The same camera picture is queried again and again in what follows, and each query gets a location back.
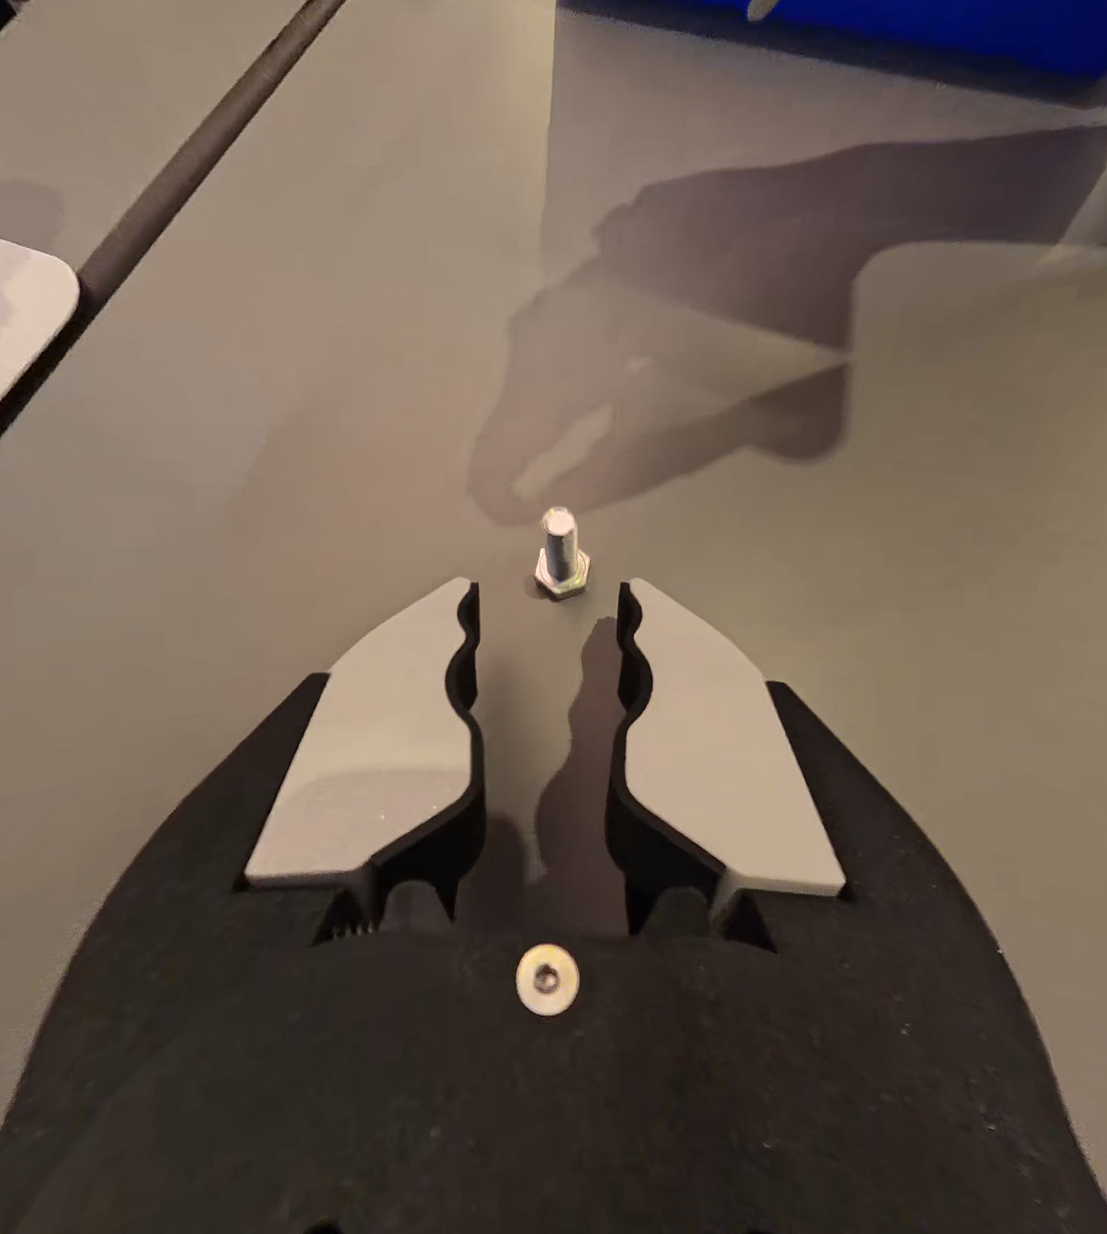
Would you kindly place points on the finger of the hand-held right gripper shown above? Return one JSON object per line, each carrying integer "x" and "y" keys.
{"x": 763, "y": 8}

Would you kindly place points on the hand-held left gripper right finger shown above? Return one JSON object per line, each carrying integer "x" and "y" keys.
{"x": 727, "y": 772}

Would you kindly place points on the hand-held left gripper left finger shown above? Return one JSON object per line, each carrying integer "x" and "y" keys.
{"x": 369, "y": 762}

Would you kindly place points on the blue plastic bin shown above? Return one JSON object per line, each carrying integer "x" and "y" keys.
{"x": 900, "y": 29}

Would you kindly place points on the silver hex bolt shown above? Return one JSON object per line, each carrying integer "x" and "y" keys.
{"x": 561, "y": 550}

